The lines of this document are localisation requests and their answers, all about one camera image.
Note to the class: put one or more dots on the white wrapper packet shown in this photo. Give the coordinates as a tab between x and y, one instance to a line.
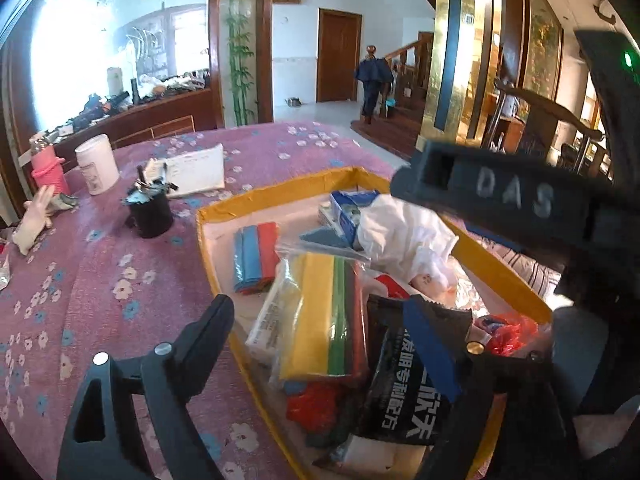
4	272

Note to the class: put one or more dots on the black cylindrical motor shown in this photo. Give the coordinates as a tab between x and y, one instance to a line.
150	215

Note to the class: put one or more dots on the brown wooden door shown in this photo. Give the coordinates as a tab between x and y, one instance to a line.
340	55

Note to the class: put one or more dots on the red and white packet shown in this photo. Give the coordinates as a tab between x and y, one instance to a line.
395	285

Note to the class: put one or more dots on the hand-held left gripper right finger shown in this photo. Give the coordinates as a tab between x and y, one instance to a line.
430	355

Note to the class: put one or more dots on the black snack packet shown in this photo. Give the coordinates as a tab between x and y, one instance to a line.
400	395

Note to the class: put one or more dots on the black flashlight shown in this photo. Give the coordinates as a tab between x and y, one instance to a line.
134	90

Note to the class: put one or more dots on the wooden staircase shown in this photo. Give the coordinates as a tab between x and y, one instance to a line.
395	130

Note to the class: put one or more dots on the small red plastic bag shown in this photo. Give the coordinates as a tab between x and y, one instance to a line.
315	405

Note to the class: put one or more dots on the white work glove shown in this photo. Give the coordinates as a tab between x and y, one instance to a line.
65	201
32	225

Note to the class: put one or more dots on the pink bottle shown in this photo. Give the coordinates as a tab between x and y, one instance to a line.
47	172

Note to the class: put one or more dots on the white plastic jar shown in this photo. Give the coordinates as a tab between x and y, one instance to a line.
97	165

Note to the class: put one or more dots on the clear bag of coloured cloths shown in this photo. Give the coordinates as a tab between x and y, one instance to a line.
310	320

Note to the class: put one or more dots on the blue and white tissue pack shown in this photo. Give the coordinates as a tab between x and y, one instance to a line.
350	215

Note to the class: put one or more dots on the yellow-rimmed cardboard box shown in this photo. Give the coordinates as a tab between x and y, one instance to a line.
220	250

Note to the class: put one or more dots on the wooden counter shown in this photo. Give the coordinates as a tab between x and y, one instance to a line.
165	110

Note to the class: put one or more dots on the red and blue cloth pack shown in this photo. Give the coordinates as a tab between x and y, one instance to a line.
255	255

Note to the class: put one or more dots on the white towel packet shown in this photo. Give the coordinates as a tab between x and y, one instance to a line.
265	320

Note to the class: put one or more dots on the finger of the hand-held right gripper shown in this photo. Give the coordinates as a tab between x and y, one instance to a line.
500	190

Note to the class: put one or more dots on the dark wooden chair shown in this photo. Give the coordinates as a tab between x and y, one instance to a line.
545	105

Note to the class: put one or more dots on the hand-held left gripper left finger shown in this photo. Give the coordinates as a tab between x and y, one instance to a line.
210	340

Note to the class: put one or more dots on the paper notebook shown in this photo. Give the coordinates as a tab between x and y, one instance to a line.
200	170

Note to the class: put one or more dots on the clear bag with white sponge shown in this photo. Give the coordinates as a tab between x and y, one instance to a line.
380	452

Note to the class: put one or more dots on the white plastic bag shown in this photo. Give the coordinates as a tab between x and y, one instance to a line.
400	235

